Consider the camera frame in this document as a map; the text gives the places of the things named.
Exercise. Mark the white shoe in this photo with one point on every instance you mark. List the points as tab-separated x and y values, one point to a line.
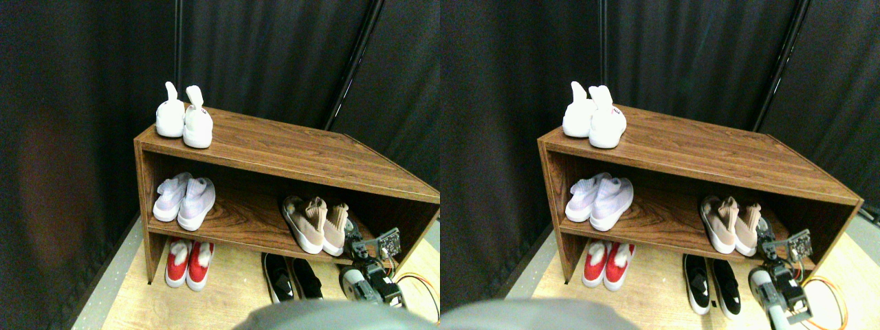
170	120
607	127
198	127
577	120

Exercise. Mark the pale purple shoe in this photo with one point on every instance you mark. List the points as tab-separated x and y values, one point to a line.
168	203
610	206
196	206
583	203

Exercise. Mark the black shoe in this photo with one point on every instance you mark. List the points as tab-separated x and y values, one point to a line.
307	280
697	285
727	289
278	278

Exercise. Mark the brown shoe rack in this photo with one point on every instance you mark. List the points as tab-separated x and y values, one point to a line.
694	148
289	148

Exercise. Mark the black curtain pole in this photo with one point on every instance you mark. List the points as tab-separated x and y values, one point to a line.
179	48
352	65
779	65

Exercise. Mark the red shoe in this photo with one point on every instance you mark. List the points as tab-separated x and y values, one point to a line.
199	269
619	271
595	269
177	268

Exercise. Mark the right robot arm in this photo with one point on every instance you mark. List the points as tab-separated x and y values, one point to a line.
381	285
787	295

